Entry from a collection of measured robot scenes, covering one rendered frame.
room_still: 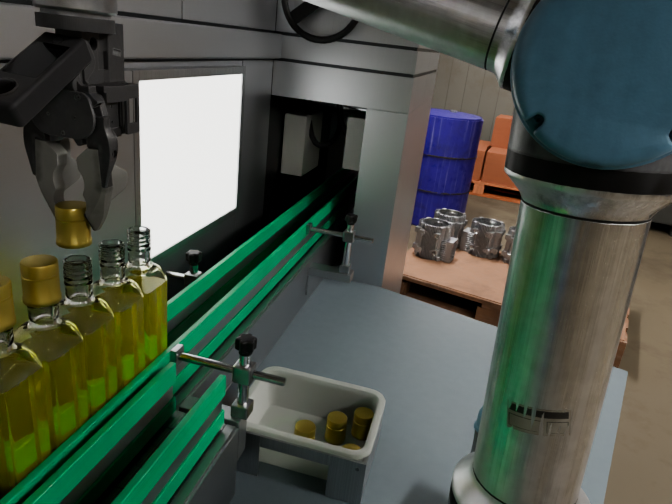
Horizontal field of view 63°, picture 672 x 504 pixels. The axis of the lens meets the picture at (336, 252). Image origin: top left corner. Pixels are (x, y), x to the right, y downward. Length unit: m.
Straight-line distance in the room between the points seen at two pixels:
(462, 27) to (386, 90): 0.96
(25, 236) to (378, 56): 0.98
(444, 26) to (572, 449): 0.36
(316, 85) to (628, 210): 1.21
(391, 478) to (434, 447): 0.12
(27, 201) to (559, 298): 0.62
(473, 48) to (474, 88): 6.95
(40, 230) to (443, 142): 3.99
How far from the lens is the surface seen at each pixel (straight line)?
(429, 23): 0.54
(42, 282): 0.61
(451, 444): 1.06
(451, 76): 7.58
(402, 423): 1.08
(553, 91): 0.35
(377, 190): 1.52
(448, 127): 4.56
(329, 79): 1.51
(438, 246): 3.54
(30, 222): 0.79
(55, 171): 0.65
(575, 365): 0.42
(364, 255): 1.58
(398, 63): 1.47
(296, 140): 1.68
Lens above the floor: 1.40
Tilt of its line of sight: 21 degrees down
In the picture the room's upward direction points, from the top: 7 degrees clockwise
